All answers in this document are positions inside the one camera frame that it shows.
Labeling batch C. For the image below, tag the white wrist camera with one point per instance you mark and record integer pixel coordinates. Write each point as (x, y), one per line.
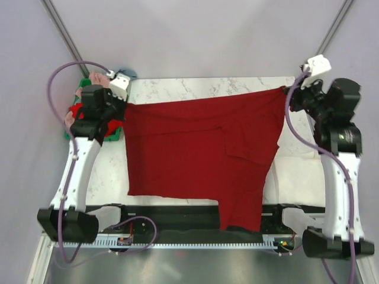
(315, 68)
(120, 86)

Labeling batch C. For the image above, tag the right aluminium corner post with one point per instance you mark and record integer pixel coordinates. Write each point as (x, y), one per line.
(335, 26)

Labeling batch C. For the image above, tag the green plastic basket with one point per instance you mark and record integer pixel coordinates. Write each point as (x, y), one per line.
(86, 82)

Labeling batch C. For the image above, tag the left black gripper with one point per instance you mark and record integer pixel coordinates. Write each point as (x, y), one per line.
(122, 103)

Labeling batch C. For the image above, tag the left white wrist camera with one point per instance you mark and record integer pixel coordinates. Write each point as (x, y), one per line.
(120, 86)

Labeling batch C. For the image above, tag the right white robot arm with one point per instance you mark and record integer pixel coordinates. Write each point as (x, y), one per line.
(339, 144)

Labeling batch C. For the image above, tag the pink t shirt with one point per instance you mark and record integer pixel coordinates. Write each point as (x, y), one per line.
(96, 79)

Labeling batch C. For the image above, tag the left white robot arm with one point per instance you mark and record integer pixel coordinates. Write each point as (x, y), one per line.
(66, 218)

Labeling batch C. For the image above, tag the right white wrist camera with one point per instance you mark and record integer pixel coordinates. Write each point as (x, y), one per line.
(315, 68)

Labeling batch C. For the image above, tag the bright red t shirt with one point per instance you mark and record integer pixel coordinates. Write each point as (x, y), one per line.
(113, 125)

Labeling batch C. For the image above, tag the blue grey t shirt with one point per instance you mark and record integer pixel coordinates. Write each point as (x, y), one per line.
(131, 74)

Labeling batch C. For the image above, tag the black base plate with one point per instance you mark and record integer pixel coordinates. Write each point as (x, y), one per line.
(202, 222)

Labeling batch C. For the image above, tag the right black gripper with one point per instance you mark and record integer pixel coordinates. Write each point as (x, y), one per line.
(298, 93)

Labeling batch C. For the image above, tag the aluminium corner post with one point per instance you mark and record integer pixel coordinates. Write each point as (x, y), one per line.
(61, 28)
(335, 26)

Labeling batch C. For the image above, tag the dark red t shirt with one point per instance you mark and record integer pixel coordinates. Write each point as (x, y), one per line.
(217, 148)

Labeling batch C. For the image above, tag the white slotted cable duct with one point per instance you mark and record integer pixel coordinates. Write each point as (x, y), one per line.
(118, 241)

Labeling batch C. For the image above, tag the left aluminium corner post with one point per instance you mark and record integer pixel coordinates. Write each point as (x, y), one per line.
(61, 28)

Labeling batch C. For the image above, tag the folded white t shirt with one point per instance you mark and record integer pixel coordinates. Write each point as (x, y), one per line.
(295, 177)

